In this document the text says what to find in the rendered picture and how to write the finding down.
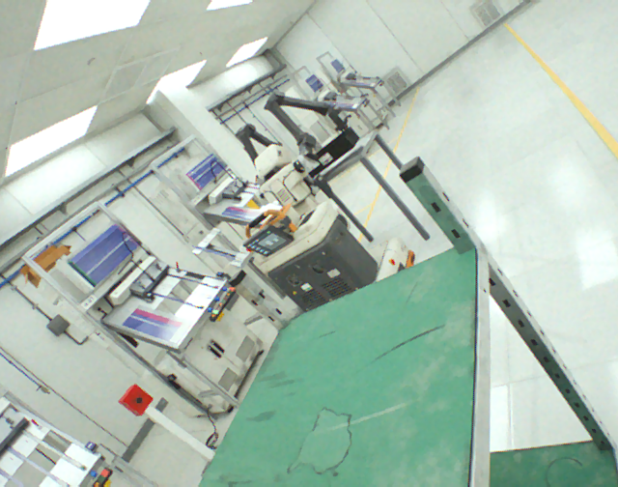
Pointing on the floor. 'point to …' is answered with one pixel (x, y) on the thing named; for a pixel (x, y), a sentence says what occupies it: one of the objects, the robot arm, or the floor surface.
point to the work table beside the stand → (375, 179)
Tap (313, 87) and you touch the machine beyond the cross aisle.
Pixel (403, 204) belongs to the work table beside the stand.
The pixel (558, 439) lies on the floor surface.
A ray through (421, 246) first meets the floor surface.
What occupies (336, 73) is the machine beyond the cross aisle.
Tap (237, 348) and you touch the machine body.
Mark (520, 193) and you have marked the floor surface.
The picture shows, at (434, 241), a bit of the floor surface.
